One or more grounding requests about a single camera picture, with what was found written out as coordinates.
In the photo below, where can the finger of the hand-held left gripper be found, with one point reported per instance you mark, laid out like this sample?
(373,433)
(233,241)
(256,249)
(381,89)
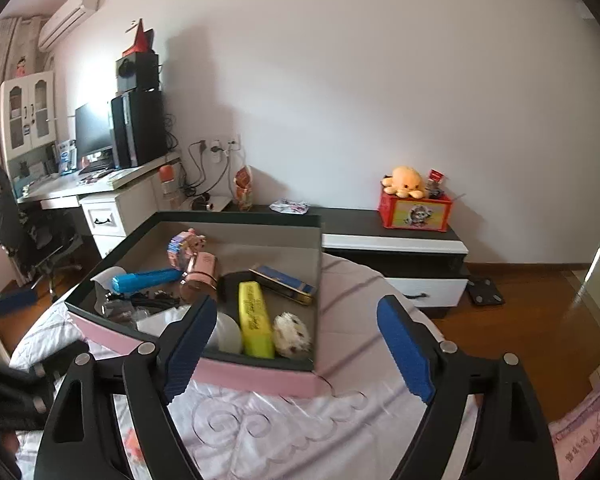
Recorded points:
(15,301)
(55,362)

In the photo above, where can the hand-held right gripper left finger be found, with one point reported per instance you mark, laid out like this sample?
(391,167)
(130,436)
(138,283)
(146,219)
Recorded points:
(190,345)

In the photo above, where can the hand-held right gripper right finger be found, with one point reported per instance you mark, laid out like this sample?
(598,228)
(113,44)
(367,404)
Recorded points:
(407,345)

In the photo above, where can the black hair clip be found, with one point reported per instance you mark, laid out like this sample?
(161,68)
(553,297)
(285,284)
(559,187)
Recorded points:
(145,300)

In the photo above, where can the yellow highlighter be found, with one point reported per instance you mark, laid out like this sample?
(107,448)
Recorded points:
(255,320)

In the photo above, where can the rose gold canister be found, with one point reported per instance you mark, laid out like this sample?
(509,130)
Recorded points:
(200,272)

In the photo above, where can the pink storage box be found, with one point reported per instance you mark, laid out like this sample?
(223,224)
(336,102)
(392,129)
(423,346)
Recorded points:
(260,380)

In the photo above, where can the blue tube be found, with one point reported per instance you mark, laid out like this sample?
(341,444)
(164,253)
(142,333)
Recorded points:
(145,280)

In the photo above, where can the pink block figure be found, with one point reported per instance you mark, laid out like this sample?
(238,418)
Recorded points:
(185,247)

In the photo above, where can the white block cat figure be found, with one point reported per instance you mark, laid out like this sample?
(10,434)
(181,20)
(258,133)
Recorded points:
(291,336)

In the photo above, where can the blue rectangular box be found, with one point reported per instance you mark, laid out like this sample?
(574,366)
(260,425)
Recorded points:
(282,282)

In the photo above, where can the black office chair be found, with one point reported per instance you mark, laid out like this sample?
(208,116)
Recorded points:
(10,220)

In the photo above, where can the white curved sheet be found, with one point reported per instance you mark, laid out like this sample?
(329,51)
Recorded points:
(102,280)

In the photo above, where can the black floor scale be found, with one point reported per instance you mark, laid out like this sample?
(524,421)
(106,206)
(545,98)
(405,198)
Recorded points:
(486,291)

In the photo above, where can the black white low cabinet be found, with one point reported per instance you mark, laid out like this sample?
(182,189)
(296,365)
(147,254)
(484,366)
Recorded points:
(380,245)

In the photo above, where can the small pink block piece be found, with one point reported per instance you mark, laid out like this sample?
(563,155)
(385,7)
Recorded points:
(131,444)

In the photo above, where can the striped white bed sheet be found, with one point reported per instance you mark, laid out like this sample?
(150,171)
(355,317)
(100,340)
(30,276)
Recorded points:
(280,425)

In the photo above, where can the white desk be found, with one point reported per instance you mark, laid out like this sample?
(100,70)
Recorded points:
(65,187)

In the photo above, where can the red printed storage box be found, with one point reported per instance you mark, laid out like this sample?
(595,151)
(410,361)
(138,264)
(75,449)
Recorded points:
(415,215)

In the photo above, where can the small black device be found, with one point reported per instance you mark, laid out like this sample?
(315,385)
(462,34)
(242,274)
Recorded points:
(202,202)

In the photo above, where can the blue white package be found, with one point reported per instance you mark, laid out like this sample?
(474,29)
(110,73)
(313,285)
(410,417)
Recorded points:
(67,156)

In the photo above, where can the orange cap bottle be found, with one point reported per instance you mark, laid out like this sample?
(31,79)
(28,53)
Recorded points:
(167,187)

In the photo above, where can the orange octopus plush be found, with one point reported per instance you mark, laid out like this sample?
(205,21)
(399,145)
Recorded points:
(405,180)

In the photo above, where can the orange snack bag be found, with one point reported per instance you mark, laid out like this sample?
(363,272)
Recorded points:
(244,187)

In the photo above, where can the red small packet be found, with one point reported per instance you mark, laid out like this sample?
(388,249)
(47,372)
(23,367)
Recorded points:
(435,180)

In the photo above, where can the white printed packet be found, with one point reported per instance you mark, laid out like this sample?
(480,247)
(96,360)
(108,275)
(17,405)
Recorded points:
(290,206)

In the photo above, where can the white hutch cabinet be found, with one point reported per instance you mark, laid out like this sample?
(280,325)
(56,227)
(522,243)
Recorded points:
(27,115)

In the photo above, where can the computer monitor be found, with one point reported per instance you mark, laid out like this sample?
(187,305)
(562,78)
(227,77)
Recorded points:
(92,130)

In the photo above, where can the black computer tower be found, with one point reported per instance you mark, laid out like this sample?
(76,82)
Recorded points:
(140,130)

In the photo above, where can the small pink doll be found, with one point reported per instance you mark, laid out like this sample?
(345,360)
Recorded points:
(22,66)

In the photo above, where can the red paper bag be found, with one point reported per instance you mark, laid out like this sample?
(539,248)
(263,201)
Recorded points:
(141,40)

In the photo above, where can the white air conditioner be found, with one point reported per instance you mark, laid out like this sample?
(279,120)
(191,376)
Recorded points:
(70,15)

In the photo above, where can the wall power outlets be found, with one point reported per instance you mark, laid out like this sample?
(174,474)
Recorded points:
(220,144)

